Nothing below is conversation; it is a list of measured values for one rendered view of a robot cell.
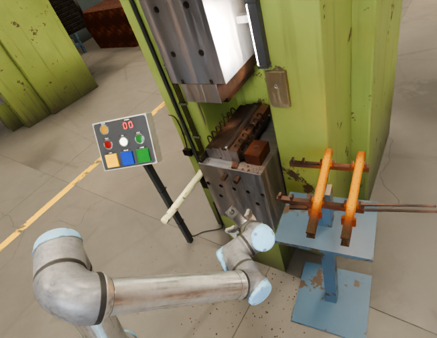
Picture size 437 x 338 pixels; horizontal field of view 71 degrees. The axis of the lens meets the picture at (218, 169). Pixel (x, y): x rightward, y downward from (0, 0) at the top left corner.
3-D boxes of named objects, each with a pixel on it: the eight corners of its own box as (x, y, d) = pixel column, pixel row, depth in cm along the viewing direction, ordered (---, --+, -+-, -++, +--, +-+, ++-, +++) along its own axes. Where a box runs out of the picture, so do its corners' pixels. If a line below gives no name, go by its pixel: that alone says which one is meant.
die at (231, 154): (240, 162, 159) (236, 149, 154) (208, 157, 170) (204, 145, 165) (271, 115, 183) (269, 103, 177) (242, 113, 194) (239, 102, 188)
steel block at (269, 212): (275, 230, 176) (260, 175, 148) (219, 214, 197) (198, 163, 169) (306, 165, 208) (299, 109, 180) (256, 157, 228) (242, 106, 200)
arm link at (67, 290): (39, 306, 59) (281, 282, 98) (38, 259, 68) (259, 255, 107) (27, 347, 62) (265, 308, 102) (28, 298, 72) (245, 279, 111)
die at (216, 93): (222, 103, 137) (216, 84, 131) (187, 101, 148) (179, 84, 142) (261, 59, 160) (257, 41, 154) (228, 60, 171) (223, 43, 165)
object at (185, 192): (168, 226, 185) (165, 220, 181) (161, 223, 188) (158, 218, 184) (206, 176, 209) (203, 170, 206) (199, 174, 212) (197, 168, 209)
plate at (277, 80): (289, 107, 135) (284, 72, 124) (271, 106, 140) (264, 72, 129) (291, 104, 136) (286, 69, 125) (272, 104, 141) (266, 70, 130)
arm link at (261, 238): (245, 237, 107) (269, 220, 108) (236, 230, 119) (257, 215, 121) (259, 259, 107) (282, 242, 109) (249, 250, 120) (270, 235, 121)
